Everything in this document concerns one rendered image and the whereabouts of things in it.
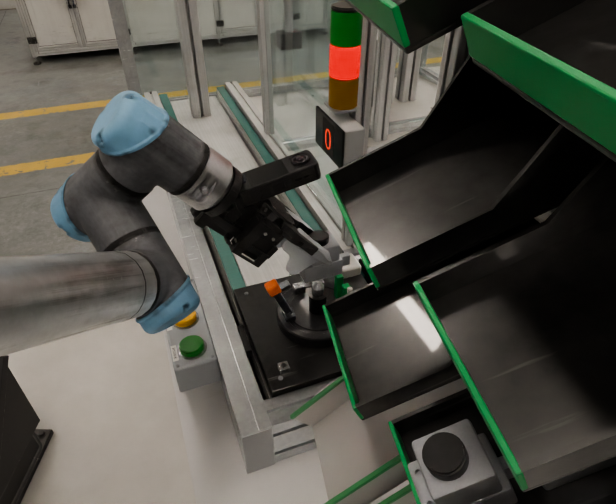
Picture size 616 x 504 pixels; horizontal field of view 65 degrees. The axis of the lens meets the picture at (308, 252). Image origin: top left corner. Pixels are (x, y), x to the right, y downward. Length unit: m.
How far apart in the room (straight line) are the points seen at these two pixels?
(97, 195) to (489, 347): 0.46
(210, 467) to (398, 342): 0.43
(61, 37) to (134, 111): 5.36
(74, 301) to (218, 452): 0.46
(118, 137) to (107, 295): 0.17
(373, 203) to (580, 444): 0.24
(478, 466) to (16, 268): 0.36
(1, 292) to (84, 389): 0.59
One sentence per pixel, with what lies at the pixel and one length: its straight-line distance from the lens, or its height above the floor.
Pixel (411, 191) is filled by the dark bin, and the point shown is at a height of 1.37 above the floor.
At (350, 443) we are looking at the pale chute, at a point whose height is 1.03.
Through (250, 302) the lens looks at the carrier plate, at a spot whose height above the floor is 0.97.
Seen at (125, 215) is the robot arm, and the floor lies 1.26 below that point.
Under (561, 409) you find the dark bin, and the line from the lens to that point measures 0.29.
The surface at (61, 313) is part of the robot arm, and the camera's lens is 0.44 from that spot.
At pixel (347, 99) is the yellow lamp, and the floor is 1.28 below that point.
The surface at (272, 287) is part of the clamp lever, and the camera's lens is 0.76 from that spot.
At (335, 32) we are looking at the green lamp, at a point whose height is 1.38.
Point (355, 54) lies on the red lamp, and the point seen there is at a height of 1.35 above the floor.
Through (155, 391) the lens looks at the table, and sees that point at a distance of 0.93.
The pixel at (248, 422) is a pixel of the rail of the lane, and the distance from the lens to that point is 0.74.
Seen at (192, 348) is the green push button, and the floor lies 0.97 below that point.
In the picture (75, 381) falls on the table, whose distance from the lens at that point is 0.99.
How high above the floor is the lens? 1.58
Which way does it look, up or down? 38 degrees down
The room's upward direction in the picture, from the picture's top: straight up
